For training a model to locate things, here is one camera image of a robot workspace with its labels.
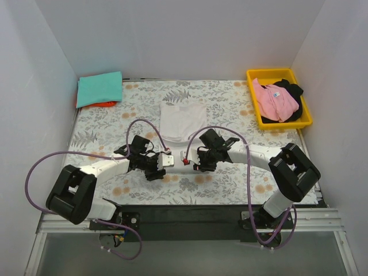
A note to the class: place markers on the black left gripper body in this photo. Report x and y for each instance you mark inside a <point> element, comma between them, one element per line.
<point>155,165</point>

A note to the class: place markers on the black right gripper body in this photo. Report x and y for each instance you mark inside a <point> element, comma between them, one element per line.
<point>200,158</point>

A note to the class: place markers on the white t shirt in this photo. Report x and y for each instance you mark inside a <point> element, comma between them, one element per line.
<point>178,124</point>

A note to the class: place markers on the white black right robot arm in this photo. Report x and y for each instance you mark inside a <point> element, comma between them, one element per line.
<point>292,170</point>

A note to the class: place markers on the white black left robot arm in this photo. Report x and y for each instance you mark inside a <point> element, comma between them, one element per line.
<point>72,196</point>

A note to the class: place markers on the floral patterned table mat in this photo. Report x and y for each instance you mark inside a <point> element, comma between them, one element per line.
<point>100,131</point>

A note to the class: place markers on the orange folded t shirt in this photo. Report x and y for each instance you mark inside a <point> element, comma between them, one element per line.
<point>99,104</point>

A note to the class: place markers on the pink t shirt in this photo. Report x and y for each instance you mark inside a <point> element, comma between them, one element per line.
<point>275,103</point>

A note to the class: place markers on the teal folded t shirt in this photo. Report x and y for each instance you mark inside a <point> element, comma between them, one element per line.
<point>99,89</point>

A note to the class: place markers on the black t shirt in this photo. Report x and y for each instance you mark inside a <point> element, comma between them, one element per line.
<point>296,92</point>

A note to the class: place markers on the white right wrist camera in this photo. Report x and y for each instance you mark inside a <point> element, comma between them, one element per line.
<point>190,160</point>

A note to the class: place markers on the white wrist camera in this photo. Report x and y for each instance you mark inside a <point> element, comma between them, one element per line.
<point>190,160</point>
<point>165,160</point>

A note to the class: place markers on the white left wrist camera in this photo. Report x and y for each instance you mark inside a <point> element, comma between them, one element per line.
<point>165,160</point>

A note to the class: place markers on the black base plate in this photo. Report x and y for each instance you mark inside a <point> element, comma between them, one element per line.
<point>179,222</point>

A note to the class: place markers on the aluminium frame rail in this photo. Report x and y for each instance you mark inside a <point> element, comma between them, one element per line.
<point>192,240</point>

